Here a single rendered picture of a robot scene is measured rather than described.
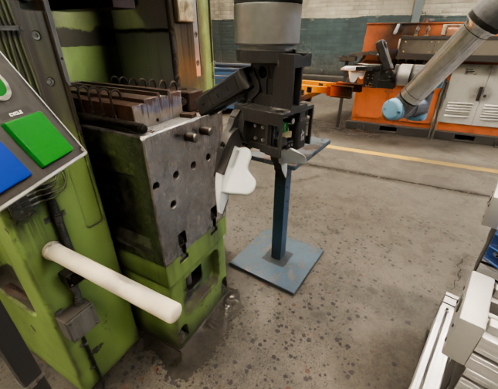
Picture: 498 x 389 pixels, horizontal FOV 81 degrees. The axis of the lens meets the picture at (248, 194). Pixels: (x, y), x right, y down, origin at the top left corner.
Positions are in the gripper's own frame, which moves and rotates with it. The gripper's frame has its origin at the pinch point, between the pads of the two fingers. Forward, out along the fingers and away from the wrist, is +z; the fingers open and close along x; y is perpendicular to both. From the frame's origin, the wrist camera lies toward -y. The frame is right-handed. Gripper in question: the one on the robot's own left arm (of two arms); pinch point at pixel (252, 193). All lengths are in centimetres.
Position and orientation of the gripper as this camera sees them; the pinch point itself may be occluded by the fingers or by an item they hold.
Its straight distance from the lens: 45.2
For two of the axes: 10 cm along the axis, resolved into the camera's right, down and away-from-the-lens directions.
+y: 7.6, 3.2, -5.7
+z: 0.0, 8.8, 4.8
